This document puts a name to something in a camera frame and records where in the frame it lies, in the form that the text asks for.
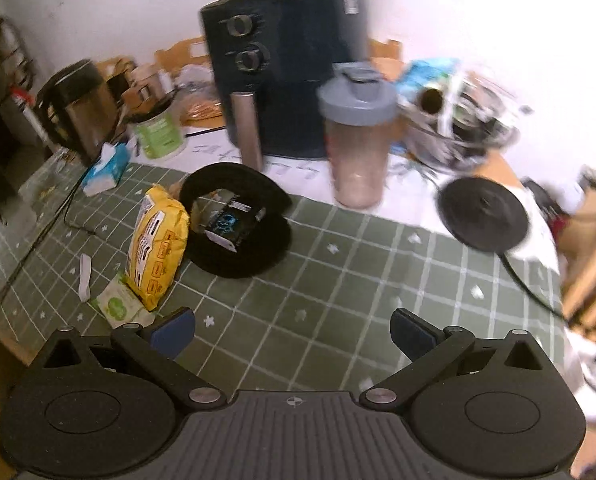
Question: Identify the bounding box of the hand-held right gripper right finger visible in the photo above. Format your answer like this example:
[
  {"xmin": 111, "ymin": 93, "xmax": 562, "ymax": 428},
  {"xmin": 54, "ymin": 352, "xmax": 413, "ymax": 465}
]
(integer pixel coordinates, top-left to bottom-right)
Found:
[{"xmin": 360, "ymin": 308, "xmax": 556, "ymax": 413}]

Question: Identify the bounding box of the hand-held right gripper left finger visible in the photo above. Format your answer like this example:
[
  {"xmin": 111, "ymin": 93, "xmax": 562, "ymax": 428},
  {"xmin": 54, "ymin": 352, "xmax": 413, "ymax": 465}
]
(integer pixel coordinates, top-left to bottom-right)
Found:
[{"xmin": 28, "ymin": 306, "xmax": 229, "ymax": 413}]

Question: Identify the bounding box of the green and white wipes pack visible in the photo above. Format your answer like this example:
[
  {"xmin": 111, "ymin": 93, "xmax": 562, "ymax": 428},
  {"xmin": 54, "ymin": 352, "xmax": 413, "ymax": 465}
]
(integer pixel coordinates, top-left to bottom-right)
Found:
[{"xmin": 88, "ymin": 275, "xmax": 156, "ymax": 330}]

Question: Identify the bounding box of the yellow snack packet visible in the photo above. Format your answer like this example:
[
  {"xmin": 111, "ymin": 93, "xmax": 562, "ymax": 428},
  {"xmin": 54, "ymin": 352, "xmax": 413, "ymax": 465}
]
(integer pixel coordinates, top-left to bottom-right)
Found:
[{"xmin": 125, "ymin": 185, "xmax": 190, "ymax": 312}]

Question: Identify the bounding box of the black round case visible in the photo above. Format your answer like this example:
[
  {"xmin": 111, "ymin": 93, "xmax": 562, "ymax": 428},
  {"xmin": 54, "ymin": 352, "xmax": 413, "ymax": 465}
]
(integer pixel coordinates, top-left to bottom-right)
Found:
[{"xmin": 178, "ymin": 162, "xmax": 293, "ymax": 279}]

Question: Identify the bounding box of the green checked tablecloth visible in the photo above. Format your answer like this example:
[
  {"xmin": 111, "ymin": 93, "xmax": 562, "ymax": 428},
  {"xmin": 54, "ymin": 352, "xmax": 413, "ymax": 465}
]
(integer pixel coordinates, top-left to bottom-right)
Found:
[{"xmin": 0, "ymin": 157, "xmax": 564, "ymax": 396}]

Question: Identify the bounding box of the white plastic strip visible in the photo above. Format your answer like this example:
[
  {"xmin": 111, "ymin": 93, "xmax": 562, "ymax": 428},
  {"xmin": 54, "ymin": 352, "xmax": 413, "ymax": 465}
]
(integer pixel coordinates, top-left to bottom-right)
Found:
[{"xmin": 78, "ymin": 254, "xmax": 92, "ymax": 303}]

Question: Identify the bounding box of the black packet with blue print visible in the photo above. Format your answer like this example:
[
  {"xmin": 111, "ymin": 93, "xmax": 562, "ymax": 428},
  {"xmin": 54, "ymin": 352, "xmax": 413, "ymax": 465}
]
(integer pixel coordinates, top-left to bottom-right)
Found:
[{"xmin": 192, "ymin": 189, "xmax": 267, "ymax": 252}]

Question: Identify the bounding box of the black kettle base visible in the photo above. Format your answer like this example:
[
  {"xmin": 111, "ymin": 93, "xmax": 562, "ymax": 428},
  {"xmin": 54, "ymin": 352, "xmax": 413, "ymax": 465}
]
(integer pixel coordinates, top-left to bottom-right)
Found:
[{"xmin": 438, "ymin": 177, "xmax": 530, "ymax": 252}]

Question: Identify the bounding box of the blue tissue pack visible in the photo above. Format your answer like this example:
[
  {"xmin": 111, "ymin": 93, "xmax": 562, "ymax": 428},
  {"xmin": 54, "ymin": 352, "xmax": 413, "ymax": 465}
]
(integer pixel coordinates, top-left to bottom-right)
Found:
[{"xmin": 82, "ymin": 142, "xmax": 131, "ymax": 197}]

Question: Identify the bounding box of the grey-lidded shaker bottle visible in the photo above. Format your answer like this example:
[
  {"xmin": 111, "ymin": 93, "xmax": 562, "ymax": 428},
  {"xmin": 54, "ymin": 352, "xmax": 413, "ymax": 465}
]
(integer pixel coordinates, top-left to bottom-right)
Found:
[{"xmin": 318, "ymin": 62, "xmax": 399, "ymax": 209}]

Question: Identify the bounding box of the green-labelled jar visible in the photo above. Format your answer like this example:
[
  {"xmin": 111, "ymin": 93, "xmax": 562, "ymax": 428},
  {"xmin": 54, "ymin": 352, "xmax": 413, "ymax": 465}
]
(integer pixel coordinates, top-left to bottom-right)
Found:
[{"xmin": 130, "ymin": 105, "xmax": 189, "ymax": 161}]

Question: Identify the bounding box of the steel electric kettle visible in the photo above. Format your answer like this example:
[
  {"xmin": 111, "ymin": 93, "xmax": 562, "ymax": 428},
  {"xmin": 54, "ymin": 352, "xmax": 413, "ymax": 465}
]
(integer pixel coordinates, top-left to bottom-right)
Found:
[{"xmin": 34, "ymin": 59, "xmax": 123, "ymax": 166}]

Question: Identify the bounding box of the small wooden box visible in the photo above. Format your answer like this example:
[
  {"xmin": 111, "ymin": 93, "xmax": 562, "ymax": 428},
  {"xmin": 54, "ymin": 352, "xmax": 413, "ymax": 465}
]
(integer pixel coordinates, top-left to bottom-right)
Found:
[{"xmin": 122, "ymin": 67, "xmax": 176, "ymax": 111}]

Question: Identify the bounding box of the teal plastic bag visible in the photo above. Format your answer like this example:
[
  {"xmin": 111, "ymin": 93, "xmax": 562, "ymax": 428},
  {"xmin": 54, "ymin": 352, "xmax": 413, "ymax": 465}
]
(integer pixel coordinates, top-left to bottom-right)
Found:
[{"xmin": 398, "ymin": 57, "xmax": 461, "ymax": 106}]

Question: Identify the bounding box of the dark blue air fryer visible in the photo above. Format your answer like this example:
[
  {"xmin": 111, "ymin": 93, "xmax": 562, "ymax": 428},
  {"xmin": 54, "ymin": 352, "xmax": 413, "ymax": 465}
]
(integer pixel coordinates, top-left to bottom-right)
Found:
[{"xmin": 200, "ymin": 0, "xmax": 371, "ymax": 161}]

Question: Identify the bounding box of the black kettle base cable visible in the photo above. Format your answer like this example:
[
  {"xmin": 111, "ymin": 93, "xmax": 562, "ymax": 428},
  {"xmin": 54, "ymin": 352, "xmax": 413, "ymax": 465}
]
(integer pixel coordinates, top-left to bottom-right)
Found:
[{"xmin": 498, "ymin": 249, "xmax": 569, "ymax": 321}]

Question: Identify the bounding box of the thin black cable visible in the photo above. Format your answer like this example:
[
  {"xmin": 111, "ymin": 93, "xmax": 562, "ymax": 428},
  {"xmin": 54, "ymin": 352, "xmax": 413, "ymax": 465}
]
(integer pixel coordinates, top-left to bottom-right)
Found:
[{"xmin": 0, "ymin": 180, "xmax": 98, "ymax": 311}]

